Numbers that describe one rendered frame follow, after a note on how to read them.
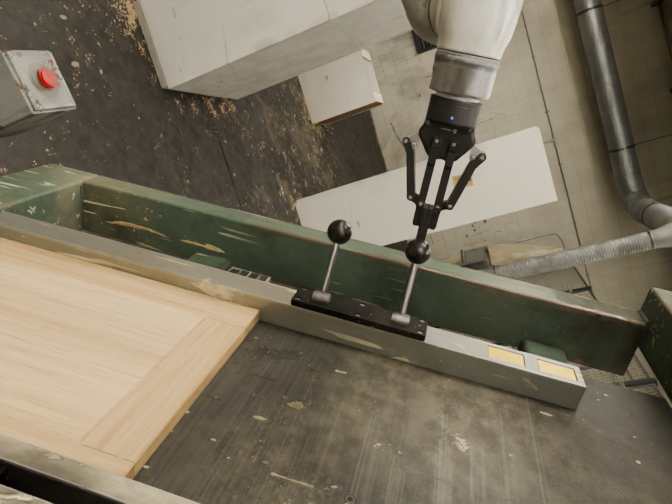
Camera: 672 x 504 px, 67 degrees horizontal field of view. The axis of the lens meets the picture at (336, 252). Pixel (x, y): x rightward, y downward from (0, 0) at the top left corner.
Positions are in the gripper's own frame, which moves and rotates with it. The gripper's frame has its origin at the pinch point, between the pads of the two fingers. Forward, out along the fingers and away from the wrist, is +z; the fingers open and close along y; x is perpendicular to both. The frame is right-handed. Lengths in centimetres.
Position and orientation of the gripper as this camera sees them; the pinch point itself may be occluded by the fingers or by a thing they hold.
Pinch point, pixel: (423, 226)
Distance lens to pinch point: 83.1
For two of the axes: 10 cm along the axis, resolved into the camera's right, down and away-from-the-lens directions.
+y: -9.6, -2.5, 1.5
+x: -2.3, 3.4, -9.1
